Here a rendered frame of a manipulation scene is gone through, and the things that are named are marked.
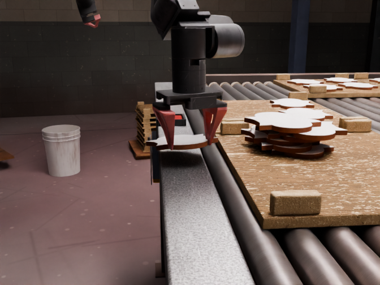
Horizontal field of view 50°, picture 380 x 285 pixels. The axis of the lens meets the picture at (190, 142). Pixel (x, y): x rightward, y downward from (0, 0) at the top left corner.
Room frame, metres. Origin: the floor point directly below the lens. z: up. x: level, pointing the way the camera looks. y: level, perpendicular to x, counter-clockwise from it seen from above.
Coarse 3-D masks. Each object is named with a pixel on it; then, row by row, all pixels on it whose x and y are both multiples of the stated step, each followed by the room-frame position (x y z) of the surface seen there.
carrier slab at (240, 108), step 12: (228, 108) 1.15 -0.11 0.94; (240, 108) 1.15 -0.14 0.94; (252, 108) 1.15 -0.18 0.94; (264, 108) 1.15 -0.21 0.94; (276, 108) 1.15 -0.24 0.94; (312, 108) 1.15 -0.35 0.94; (324, 108) 1.15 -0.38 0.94; (324, 120) 0.98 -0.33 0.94; (336, 120) 0.98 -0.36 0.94; (216, 132) 0.87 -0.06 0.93
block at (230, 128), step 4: (224, 124) 0.84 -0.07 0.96; (228, 124) 0.84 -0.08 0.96; (232, 124) 0.84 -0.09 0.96; (236, 124) 0.84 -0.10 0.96; (240, 124) 0.84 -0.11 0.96; (244, 124) 0.84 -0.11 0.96; (248, 124) 0.84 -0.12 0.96; (224, 128) 0.84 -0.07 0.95; (228, 128) 0.84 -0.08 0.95; (232, 128) 0.84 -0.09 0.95; (236, 128) 0.84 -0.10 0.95; (240, 128) 0.84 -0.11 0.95; (244, 128) 0.84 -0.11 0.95; (248, 128) 0.84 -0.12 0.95; (224, 132) 0.84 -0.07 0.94; (228, 132) 0.84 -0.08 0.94; (232, 132) 0.84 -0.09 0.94; (236, 132) 0.84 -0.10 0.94; (240, 132) 0.84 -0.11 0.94
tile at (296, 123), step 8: (272, 112) 0.80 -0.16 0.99; (248, 120) 0.74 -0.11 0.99; (256, 120) 0.72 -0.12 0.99; (264, 120) 0.72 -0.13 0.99; (272, 120) 0.72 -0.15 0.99; (280, 120) 0.72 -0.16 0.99; (288, 120) 0.72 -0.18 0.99; (296, 120) 0.72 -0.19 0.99; (304, 120) 0.72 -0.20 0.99; (312, 120) 0.72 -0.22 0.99; (264, 128) 0.69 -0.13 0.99; (272, 128) 0.69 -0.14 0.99; (280, 128) 0.67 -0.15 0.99; (288, 128) 0.67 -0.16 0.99; (296, 128) 0.66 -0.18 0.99; (304, 128) 0.67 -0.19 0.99
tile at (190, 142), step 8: (176, 136) 0.79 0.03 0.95; (184, 136) 0.78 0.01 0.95; (192, 136) 0.77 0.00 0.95; (200, 136) 0.76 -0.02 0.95; (152, 144) 0.74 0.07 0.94; (160, 144) 0.70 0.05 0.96; (176, 144) 0.68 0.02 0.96; (184, 144) 0.68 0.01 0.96; (192, 144) 0.68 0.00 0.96; (200, 144) 0.69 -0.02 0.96
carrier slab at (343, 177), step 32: (256, 160) 0.67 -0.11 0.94; (288, 160) 0.67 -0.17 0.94; (320, 160) 0.67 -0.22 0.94; (352, 160) 0.67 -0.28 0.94; (256, 192) 0.52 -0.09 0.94; (320, 192) 0.52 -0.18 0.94; (352, 192) 0.52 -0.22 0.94; (288, 224) 0.45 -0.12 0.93; (320, 224) 0.45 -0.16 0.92; (352, 224) 0.45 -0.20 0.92
